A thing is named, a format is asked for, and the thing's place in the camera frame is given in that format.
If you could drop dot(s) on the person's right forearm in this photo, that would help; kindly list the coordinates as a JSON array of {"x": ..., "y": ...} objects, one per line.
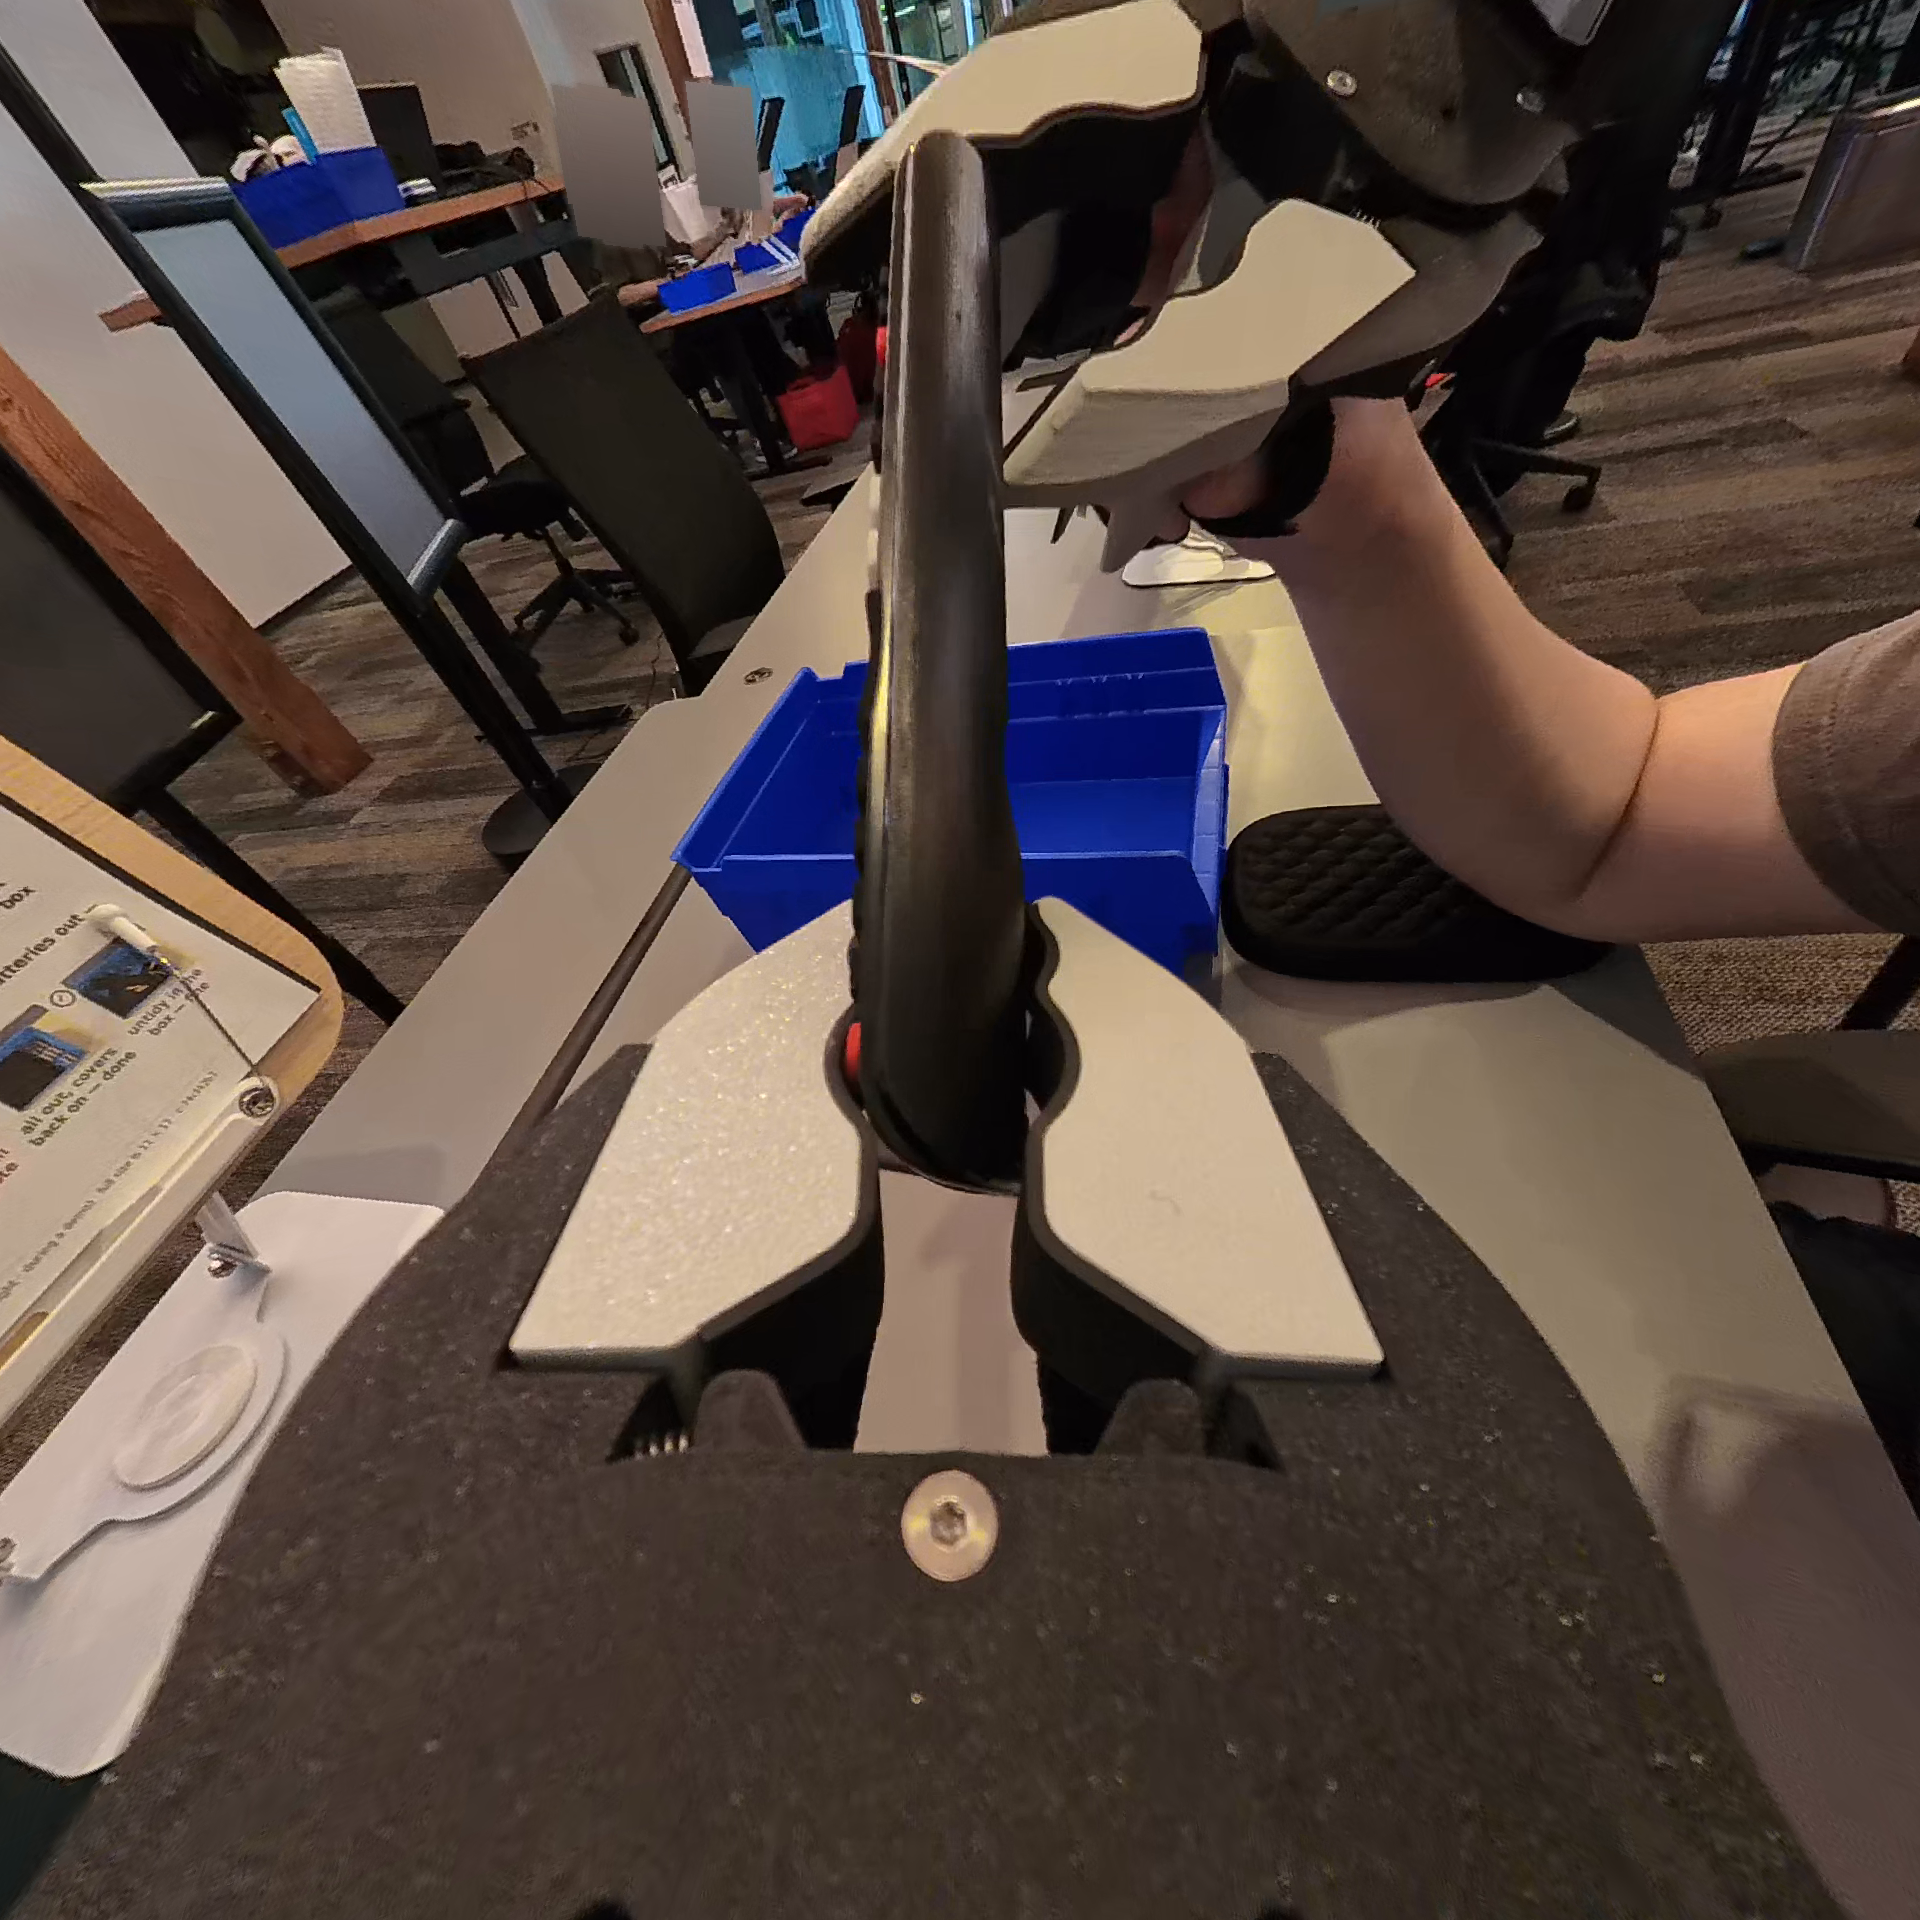
[{"x": 1500, "y": 752}]

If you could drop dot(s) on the wooden pillar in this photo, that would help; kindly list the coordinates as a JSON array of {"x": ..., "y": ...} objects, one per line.
[{"x": 181, "y": 601}]

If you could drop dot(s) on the black display panel stand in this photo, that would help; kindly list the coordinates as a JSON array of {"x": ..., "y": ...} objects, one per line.
[{"x": 287, "y": 361}]

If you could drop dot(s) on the person's right hand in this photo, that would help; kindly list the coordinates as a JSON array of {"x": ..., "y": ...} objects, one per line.
[{"x": 1375, "y": 497}]

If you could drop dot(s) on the blue plastic bin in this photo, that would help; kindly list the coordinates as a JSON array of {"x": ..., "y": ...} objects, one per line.
[{"x": 1112, "y": 780}]

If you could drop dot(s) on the black office chair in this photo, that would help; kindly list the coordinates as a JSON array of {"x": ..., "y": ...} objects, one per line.
[
  {"x": 646, "y": 481},
  {"x": 1576, "y": 331}
]

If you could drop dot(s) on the white stand base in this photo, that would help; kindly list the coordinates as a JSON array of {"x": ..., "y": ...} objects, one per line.
[{"x": 1194, "y": 561}]

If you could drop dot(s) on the black floor sign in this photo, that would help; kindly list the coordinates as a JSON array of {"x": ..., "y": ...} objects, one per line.
[{"x": 75, "y": 647}]

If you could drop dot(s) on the black remote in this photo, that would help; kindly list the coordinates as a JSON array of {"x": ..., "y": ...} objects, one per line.
[{"x": 946, "y": 601}]

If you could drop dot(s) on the wooden background desk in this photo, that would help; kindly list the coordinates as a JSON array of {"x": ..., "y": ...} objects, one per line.
[{"x": 451, "y": 218}]

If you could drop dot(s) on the instruction sheet on stand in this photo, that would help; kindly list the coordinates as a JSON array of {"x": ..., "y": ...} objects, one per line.
[{"x": 122, "y": 1052}]

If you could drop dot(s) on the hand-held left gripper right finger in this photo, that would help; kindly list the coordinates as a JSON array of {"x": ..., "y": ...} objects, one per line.
[{"x": 1201, "y": 1203}]

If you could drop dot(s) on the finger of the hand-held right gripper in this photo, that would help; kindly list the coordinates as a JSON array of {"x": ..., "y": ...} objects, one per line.
[
  {"x": 1052, "y": 92},
  {"x": 1259, "y": 316}
]

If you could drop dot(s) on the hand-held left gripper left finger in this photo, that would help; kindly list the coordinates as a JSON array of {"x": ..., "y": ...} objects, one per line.
[{"x": 676, "y": 1232}]

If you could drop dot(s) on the silver trash can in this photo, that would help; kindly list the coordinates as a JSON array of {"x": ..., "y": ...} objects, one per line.
[{"x": 1860, "y": 182}]

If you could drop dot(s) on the blue storage box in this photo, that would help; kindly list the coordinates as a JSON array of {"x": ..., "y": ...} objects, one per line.
[{"x": 314, "y": 200}]

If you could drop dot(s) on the red bin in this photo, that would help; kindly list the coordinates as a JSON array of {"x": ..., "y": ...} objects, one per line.
[{"x": 821, "y": 408}]

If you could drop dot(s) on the person's grey shirt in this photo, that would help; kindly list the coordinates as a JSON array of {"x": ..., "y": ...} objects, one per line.
[{"x": 1860, "y": 780}]

